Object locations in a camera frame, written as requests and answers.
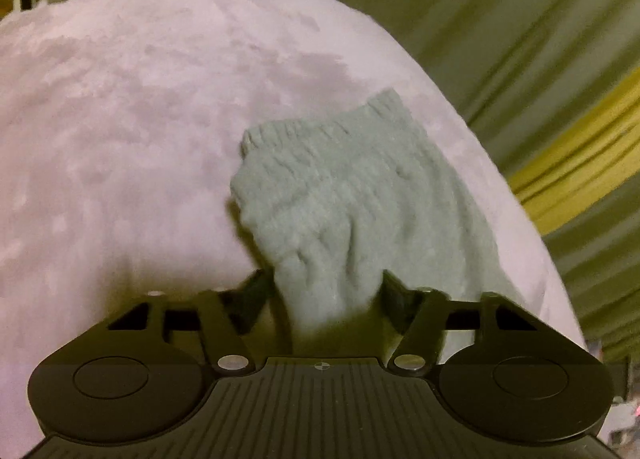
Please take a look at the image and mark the grey-green ribbed pants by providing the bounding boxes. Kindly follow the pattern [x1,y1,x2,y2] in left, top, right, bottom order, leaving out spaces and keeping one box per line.
[230,88,512,355]

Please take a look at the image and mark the purple fleece blanket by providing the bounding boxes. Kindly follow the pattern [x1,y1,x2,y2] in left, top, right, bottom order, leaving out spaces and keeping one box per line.
[0,0,587,459]

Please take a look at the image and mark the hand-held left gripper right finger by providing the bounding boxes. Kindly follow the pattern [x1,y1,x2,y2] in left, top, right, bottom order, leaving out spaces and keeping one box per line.
[379,270,532,376]

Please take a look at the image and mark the yellow curtain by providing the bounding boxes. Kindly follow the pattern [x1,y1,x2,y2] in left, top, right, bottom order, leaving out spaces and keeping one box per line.
[505,83,640,236]

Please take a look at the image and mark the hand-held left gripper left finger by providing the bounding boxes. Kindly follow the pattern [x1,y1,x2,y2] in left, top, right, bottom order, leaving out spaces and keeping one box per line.
[107,269,275,376]

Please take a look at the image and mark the green curtain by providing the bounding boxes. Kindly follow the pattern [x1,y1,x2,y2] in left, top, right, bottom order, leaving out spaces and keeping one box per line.
[542,211,640,365]
[280,0,640,174]

